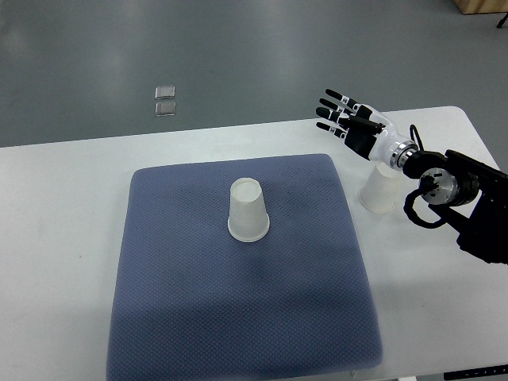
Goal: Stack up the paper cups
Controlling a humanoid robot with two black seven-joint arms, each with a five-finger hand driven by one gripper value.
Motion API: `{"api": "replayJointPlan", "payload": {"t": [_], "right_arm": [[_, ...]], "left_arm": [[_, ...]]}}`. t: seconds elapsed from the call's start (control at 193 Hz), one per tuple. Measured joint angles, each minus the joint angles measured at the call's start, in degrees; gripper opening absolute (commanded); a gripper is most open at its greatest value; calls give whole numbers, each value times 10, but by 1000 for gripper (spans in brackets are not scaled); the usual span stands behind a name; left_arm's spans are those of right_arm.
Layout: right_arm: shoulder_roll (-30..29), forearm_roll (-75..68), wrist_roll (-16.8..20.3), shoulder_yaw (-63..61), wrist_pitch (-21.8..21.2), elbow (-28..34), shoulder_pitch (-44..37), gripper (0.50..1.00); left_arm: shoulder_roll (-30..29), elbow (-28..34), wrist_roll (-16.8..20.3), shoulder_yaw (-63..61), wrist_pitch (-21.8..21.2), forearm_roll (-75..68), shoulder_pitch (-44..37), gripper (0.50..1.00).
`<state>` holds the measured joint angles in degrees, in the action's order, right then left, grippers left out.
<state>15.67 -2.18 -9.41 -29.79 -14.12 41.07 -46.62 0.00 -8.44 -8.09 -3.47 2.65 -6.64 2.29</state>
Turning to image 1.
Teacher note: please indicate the upper metal floor plate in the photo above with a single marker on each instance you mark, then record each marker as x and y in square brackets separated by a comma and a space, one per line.
[165, 92]

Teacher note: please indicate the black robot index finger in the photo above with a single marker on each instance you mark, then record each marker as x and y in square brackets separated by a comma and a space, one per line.
[344, 100]

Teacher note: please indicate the blue textured cushion mat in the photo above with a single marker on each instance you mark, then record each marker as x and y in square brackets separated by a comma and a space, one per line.
[193, 303]

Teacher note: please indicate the metal floor plate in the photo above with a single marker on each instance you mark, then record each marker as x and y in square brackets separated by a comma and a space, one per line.
[163, 109]
[165, 92]

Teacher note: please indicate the wooden box corner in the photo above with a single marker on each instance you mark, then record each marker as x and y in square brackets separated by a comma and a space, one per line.
[469, 7]

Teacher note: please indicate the black tripod leg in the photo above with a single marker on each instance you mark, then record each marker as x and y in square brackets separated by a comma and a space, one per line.
[502, 21]

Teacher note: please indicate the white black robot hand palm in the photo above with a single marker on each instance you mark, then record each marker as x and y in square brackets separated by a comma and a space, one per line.
[389, 146]

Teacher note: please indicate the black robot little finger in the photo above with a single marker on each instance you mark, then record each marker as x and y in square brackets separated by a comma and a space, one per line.
[337, 131]

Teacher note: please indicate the black table control panel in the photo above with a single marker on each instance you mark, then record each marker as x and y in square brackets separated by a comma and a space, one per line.
[476, 372]

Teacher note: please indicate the white paper cup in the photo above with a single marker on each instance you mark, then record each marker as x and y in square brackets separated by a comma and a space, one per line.
[248, 220]
[379, 194]

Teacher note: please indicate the lower metal floor plate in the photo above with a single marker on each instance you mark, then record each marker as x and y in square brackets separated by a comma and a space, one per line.
[163, 109]

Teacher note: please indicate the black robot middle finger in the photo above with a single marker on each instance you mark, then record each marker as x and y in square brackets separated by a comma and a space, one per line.
[334, 105]

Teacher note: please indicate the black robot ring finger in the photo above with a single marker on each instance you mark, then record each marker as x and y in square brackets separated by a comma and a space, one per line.
[338, 115]

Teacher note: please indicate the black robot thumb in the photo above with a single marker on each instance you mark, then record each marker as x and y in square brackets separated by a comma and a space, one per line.
[365, 125]

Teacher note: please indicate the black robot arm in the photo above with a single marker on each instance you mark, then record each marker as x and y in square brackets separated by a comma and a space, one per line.
[453, 189]

